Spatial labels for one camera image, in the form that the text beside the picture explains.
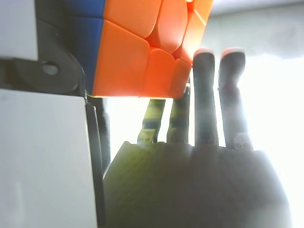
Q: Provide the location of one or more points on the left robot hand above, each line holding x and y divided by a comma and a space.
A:
190, 190

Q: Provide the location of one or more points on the Rubik's cube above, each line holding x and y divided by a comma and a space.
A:
133, 47

